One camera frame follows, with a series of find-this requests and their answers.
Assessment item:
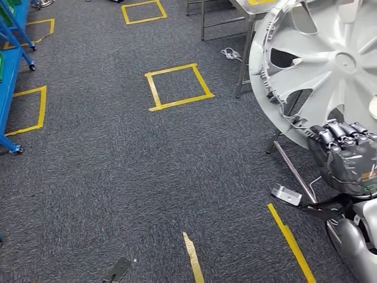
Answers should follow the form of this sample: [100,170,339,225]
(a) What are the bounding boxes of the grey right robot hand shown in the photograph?
[306,120,377,197]

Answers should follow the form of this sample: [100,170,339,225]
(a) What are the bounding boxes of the silver plastic wheel cover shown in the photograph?
[249,0,377,151]

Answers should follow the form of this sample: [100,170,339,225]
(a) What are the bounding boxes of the stainless steel table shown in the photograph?
[185,0,284,99]

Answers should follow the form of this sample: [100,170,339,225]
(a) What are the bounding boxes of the green plastic crate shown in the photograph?
[0,0,16,17]

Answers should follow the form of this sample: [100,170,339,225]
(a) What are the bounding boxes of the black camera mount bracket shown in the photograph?
[299,192,354,222]

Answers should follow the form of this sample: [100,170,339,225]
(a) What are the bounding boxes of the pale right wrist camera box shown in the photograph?
[270,185,303,207]

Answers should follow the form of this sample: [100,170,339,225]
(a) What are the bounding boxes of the coiled white cable bundle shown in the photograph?
[220,47,243,63]

